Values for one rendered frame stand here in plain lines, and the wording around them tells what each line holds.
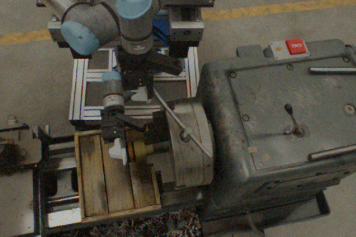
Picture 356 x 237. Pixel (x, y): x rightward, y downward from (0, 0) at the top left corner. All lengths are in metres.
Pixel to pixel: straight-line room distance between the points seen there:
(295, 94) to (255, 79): 0.14
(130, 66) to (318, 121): 0.63
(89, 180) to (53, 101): 1.28
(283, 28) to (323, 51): 1.75
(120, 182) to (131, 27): 0.76
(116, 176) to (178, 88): 1.08
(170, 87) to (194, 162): 1.29
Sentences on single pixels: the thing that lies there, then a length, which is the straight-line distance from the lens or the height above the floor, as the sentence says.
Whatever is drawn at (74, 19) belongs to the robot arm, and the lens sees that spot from 1.08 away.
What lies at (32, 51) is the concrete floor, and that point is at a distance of 2.89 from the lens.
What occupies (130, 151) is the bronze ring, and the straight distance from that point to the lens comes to 1.18.
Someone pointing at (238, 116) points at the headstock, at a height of 1.26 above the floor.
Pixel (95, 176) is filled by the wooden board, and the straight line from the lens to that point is 1.41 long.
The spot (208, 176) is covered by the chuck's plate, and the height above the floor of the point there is 1.13.
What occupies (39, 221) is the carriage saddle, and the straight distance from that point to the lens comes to 1.38.
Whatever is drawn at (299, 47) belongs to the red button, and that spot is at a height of 1.27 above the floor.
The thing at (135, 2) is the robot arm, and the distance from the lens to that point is 0.75.
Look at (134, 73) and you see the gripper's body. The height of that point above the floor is 1.48.
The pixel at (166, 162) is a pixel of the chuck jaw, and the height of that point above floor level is 1.10.
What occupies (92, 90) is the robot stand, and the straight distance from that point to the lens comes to 2.35.
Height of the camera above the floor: 2.23
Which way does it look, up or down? 64 degrees down
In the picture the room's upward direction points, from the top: 9 degrees clockwise
